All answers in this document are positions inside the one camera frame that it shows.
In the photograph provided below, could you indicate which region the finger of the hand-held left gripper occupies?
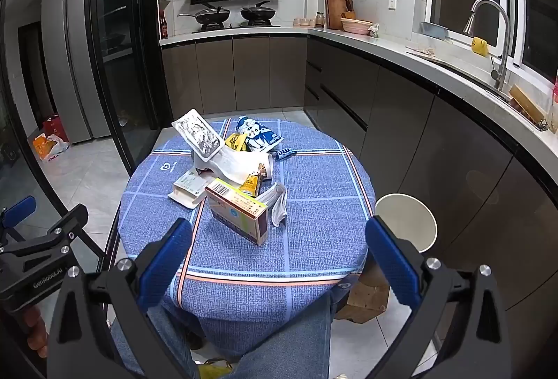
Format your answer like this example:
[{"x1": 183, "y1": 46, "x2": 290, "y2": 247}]
[
  {"x1": 0, "y1": 204, "x2": 90, "y2": 260},
  {"x1": 0, "y1": 195, "x2": 38, "y2": 232}
]

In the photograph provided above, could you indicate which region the wooden cutting board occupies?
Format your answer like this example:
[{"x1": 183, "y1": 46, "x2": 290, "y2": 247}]
[{"x1": 325, "y1": 0, "x2": 355, "y2": 31}]

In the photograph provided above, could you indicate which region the blue white snack bag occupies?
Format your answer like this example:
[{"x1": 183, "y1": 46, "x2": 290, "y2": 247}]
[{"x1": 235, "y1": 116, "x2": 285, "y2": 153}]

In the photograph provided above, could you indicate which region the orange plastic bag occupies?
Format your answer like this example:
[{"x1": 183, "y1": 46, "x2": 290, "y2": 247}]
[{"x1": 28, "y1": 132, "x2": 70, "y2": 162}]

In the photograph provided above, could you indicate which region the silver refrigerator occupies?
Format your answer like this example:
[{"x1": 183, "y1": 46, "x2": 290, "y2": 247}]
[{"x1": 41, "y1": 0, "x2": 110, "y2": 144}]

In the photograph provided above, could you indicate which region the steel kitchen faucet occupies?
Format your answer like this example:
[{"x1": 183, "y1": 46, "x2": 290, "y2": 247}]
[{"x1": 463, "y1": 0, "x2": 512, "y2": 92}]

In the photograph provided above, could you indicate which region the white paper bucket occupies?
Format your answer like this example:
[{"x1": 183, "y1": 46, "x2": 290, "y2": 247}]
[{"x1": 375, "y1": 193, "x2": 438, "y2": 254}]

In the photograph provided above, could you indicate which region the silver foil packet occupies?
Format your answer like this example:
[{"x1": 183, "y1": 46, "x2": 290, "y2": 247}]
[{"x1": 171, "y1": 109, "x2": 224, "y2": 164}]

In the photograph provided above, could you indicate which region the person's jeans leg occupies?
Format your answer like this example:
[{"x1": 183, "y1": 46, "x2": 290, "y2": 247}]
[{"x1": 111, "y1": 292, "x2": 338, "y2": 379}]

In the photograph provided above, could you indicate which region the grey blue tray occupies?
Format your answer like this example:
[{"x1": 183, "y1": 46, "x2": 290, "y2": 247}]
[{"x1": 421, "y1": 22, "x2": 450, "y2": 42}]

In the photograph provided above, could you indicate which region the small yellow brown carton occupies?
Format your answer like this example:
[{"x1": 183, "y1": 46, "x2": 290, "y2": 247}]
[{"x1": 240, "y1": 174, "x2": 262, "y2": 197}]

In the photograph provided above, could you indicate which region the white plastic bag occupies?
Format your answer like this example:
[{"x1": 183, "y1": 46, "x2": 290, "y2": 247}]
[{"x1": 192, "y1": 148, "x2": 227, "y2": 177}]

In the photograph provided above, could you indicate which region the white cream carton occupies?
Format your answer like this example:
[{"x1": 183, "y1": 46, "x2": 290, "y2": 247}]
[{"x1": 168, "y1": 170, "x2": 210, "y2": 210}]

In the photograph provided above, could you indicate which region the yellow snack bag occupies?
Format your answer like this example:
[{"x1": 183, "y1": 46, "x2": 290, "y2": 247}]
[{"x1": 224, "y1": 132, "x2": 249, "y2": 153}]

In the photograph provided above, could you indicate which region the person's left hand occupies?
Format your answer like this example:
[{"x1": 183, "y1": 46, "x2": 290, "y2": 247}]
[{"x1": 20, "y1": 304, "x2": 51, "y2": 360}]

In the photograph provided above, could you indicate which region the blue plaid tablecloth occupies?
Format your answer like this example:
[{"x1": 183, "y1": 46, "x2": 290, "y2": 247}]
[{"x1": 111, "y1": 118, "x2": 378, "y2": 379}]

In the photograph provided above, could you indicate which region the woven basket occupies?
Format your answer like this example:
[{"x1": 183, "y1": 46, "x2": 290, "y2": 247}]
[{"x1": 341, "y1": 17, "x2": 375, "y2": 35}]

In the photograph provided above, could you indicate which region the orange white cardboard box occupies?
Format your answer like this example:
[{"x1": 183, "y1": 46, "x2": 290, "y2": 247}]
[{"x1": 204, "y1": 177, "x2": 270, "y2": 247}]

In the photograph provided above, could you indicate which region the gas stove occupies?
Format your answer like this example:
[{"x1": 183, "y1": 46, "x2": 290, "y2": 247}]
[{"x1": 192, "y1": 22, "x2": 282, "y2": 33}]

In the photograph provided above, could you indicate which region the white tissue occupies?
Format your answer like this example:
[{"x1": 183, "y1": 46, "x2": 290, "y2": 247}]
[{"x1": 257, "y1": 183, "x2": 288, "y2": 228}]

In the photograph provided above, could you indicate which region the yellow slipper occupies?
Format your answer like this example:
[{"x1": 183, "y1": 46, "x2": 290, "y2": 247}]
[{"x1": 198, "y1": 357, "x2": 236, "y2": 379}]

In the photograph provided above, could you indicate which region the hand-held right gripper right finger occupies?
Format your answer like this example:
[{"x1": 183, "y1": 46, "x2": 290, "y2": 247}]
[{"x1": 364, "y1": 215, "x2": 513, "y2": 379}]

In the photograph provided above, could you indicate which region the black wok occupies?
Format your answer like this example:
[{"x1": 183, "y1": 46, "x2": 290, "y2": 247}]
[
  {"x1": 240, "y1": 1, "x2": 277, "y2": 23},
  {"x1": 177, "y1": 5, "x2": 231, "y2": 26}
]

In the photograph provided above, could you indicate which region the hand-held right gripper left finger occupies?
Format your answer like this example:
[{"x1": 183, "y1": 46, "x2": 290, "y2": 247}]
[{"x1": 47, "y1": 218, "x2": 195, "y2": 379}]

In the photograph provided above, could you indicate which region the wooden box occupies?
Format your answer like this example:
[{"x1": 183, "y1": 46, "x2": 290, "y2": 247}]
[{"x1": 509, "y1": 83, "x2": 548, "y2": 131}]

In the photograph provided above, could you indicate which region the brown cardboard box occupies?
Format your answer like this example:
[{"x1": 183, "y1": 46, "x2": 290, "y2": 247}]
[{"x1": 333, "y1": 261, "x2": 391, "y2": 325}]

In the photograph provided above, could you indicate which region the black framed glass door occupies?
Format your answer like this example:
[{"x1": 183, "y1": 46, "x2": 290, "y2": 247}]
[{"x1": 85, "y1": 0, "x2": 162, "y2": 177}]

